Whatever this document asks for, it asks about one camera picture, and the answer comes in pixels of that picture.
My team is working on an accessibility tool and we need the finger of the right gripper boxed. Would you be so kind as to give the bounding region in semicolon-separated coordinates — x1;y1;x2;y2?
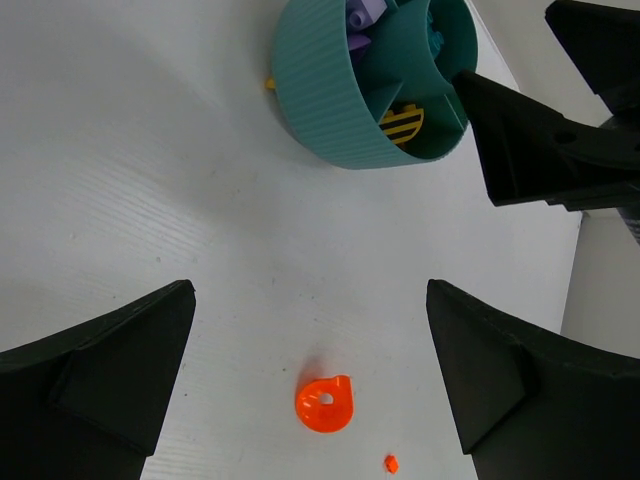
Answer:
453;71;639;211
545;1;639;113

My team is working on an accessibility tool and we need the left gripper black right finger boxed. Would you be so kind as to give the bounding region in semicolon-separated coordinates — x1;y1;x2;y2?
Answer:
426;279;639;479

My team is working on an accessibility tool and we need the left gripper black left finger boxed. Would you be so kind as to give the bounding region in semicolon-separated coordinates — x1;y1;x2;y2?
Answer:
1;280;196;479

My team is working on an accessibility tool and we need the yellow lego brick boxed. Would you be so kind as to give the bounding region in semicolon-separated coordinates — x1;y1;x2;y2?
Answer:
379;104;425;149

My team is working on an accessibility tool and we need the teal lego brick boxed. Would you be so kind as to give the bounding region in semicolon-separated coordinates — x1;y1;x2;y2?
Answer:
426;10;445;58

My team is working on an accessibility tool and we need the small orange lego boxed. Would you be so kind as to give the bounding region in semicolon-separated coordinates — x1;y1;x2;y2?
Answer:
383;454;399;475

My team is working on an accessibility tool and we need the orange round lego piece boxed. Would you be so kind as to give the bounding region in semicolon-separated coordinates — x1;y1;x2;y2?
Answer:
295;375;355;434

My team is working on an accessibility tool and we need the light purple square lego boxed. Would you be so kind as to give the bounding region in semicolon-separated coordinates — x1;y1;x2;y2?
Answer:
345;0;398;54

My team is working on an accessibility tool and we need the teal round divided container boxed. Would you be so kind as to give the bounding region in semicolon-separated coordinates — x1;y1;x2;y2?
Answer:
271;1;478;170

